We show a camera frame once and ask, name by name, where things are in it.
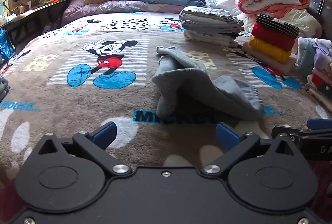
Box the pink folded garment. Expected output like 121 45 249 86
311 66 332 85

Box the dark desk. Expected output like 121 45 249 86
0 0 71 51

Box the dark wooden headboard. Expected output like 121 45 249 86
295 0 332 41

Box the grey knit garment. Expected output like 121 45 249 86
152 46 265 121

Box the cartoon mouse printed blanket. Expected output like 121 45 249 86
0 12 332 188

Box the stack of grey folded clothes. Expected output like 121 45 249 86
181 17 245 35

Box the clutter of small desk items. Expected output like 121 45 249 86
0 0 66 19

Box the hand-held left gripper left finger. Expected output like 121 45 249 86
38 121 132 178

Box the blue bag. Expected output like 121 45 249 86
0 29 16 62

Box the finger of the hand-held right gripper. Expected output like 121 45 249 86
307 118 332 131
272 127 332 140

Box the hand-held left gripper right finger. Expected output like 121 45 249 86
201 122 297 178

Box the purple pillow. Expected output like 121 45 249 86
62 0 188 25

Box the folded black striped garment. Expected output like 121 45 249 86
255 13 300 39

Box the folded white patterned garment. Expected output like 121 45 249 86
184 30 240 48

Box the lilac garment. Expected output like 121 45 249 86
312 40 332 69

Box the pile of grey folded clothes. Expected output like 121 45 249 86
179 6 234 22

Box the folded yellow garment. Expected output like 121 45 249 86
249 36 292 64

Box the beige cloth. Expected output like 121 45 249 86
306 87 332 109

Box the folded red garment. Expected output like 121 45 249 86
251 23 296 52

